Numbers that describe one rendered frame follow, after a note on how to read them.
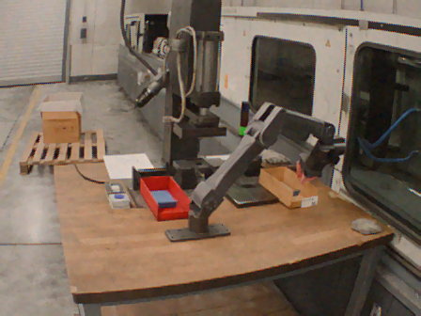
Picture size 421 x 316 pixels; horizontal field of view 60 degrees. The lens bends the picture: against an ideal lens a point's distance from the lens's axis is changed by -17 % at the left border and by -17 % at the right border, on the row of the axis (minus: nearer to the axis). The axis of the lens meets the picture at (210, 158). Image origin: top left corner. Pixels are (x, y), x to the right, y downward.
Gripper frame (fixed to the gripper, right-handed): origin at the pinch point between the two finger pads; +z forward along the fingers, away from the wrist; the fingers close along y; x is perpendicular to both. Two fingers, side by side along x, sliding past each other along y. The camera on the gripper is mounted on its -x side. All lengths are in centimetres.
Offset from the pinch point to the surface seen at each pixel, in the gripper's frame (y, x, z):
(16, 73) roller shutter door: 761, 199, 573
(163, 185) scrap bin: 15, 45, 20
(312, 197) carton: -6.4, -4.3, 3.0
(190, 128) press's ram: 27.1, 36.2, 1.8
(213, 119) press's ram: 27.8, 27.8, -2.0
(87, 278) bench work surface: -33, 82, -6
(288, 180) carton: 10.2, -5.6, 14.7
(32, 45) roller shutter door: 799, 157, 512
